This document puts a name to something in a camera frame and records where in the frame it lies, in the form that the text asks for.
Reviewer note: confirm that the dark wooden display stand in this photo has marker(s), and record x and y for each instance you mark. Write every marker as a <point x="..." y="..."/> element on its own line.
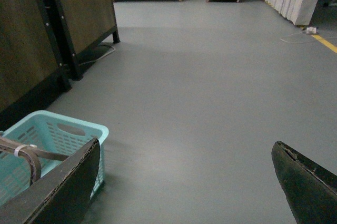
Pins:
<point x="44" y="44"/>

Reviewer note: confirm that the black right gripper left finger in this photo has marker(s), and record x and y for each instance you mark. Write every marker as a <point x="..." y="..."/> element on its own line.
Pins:
<point x="62" y="195"/>

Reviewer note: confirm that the white power strip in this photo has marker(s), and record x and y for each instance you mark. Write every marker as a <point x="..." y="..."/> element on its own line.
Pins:
<point x="310" y="30"/>

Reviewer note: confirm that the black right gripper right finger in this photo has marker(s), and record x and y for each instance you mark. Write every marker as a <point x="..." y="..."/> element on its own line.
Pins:
<point x="309" y="188"/>

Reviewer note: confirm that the light blue plastic basket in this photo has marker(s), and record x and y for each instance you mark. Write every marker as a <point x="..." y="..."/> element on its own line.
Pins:
<point x="48" y="131"/>

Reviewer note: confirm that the white zip tie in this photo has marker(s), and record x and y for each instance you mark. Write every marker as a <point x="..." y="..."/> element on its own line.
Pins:
<point x="21" y="147"/>

